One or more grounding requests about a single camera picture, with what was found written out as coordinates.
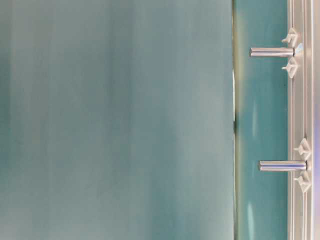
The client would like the grey shaft bracket lower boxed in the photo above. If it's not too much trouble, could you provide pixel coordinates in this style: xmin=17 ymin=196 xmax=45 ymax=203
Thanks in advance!
xmin=294 ymin=138 xmax=312 ymax=193

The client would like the grey shaft bracket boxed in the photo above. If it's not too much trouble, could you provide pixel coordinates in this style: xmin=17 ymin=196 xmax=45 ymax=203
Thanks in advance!
xmin=281 ymin=27 xmax=304 ymax=79
xmin=294 ymin=138 xmax=312 ymax=193

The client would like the aluminium extrusion rail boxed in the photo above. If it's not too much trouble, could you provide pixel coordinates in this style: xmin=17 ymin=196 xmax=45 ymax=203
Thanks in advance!
xmin=288 ymin=0 xmax=320 ymax=240

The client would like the grey shaft bracket upper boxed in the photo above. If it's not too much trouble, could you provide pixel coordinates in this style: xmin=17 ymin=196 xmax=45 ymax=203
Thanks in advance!
xmin=281 ymin=27 xmax=304 ymax=79

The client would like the bare steel shaft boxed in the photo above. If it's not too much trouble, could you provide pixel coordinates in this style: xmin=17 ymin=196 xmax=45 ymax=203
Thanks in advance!
xmin=258 ymin=161 xmax=308 ymax=172

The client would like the steel shaft with gear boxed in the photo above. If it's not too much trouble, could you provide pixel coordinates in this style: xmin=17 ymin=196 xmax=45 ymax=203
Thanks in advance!
xmin=249 ymin=47 xmax=295 ymax=58

